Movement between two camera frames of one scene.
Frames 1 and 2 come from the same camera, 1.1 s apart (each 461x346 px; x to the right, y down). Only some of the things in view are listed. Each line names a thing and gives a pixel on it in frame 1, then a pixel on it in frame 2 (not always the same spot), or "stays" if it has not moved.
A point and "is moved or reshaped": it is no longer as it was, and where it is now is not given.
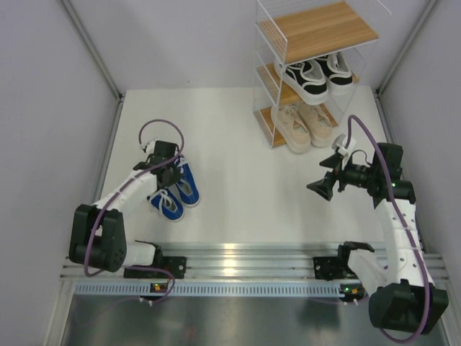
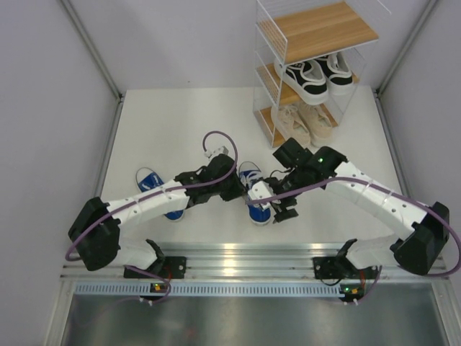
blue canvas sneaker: x=187 y=187 is moved or reshaped
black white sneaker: x=306 y=78 stays
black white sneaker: x=339 y=78 stays
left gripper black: x=175 y=179 -> x=238 y=191
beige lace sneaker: x=319 y=126 stays
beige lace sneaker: x=291 y=129 stays
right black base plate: x=329 y=268 stays
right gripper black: x=325 y=186 -> x=279 y=207
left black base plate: x=176 y=265 stays
